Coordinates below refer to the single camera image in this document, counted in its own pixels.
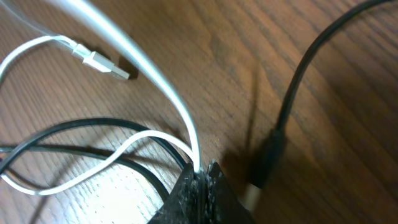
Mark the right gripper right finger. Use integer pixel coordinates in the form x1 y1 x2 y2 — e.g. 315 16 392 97
205 161 255 224

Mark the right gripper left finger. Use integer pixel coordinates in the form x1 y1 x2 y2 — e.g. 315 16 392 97
148 163 202 224

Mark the black smooth USB cable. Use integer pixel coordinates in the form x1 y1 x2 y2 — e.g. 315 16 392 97
242 0 392 212

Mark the black braided USB cable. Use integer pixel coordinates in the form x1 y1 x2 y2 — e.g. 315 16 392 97
0 117 189 203

